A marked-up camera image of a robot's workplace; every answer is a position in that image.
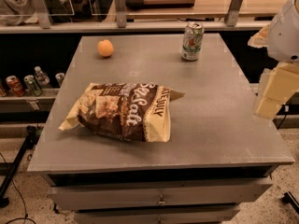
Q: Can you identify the green white 7up can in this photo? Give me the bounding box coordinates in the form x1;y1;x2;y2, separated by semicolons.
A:
181;21;205;61

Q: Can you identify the left metal bracket post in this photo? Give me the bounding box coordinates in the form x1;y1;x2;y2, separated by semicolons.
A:
32;0;52;29

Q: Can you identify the clear water bottle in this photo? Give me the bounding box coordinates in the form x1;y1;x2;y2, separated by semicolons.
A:
35;66;51;89

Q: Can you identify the drawer with knob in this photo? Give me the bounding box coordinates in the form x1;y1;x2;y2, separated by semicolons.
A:
74;205;240;224
49;177;272;210

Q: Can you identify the middle metal bracket post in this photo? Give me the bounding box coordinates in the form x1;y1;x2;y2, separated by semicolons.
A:
114;0;127;28

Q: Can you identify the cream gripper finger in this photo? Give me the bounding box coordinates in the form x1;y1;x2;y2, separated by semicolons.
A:
248;24;269;49
254;63;299;119

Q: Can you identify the right metal bracket post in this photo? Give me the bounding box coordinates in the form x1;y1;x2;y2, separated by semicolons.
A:
224;0;243;26

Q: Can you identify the upper drawer with knob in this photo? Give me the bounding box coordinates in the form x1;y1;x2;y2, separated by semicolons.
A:
49;177;272;210

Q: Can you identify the lower drawer with knob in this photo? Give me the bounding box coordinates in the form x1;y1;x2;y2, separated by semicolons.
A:
74;205;240;224

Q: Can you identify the orange fruit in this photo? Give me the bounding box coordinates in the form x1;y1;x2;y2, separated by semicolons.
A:
97;39;114;57

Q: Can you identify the brown sea salt chip bag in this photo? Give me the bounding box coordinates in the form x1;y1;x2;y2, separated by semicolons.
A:
60;83;184;142

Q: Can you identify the metal bracket post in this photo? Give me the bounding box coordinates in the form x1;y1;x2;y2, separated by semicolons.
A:
32;0;52;29
114;0;127;28
224;0;243;26

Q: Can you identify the black floor cable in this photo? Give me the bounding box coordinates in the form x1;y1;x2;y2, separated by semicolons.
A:
0;152;37;224

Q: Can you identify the red soda can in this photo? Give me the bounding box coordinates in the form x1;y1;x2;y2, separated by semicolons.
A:
6;76;25;97

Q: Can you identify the silver can on shelf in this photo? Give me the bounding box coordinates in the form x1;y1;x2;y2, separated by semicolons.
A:
55;73;64;86

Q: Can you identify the black stand leg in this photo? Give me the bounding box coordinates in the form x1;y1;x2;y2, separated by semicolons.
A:
0;125;42;208

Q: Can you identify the grey drawer cabinet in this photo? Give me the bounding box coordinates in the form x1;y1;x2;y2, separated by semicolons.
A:
29;34;293;224

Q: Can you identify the grey cloth behind glass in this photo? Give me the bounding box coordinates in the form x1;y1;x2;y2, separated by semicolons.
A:
0;0;73;26

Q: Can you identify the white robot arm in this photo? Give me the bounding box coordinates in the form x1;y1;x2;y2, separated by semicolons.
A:
248;0;299;119

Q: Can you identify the green soda can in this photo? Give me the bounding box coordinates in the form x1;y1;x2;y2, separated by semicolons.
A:
23;75;42;96

